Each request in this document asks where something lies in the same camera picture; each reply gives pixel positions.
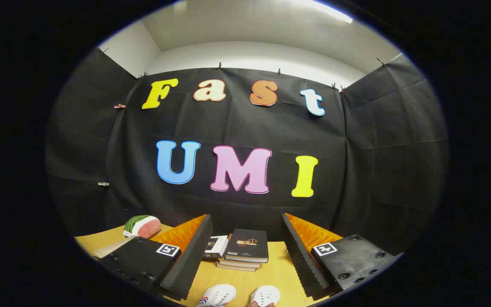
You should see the watermelon slice plush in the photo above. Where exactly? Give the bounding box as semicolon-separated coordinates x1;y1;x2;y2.
123;215;162;238

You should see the white canvas shoe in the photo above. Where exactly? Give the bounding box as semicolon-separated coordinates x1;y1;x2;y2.
250;285;281;307
195;284;237;307

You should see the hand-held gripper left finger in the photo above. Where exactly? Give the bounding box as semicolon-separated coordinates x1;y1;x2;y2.
96;214;213;301

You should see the black backdrop cloth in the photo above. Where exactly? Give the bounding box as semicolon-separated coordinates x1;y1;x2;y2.
45;48;449;256

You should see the white portrait cover book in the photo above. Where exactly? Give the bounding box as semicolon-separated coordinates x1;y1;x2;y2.
203;235;230;261

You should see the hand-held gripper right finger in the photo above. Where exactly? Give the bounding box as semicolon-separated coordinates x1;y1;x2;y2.
282;212;404;300

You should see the brown cover book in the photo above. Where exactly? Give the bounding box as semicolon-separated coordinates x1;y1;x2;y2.
216;262;257;272
219;257;261;268

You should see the beige fabric storage box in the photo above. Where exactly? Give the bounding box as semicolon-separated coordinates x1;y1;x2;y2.
94;235;137;259

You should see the black cover book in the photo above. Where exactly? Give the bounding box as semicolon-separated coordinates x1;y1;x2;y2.
225;229;269;264

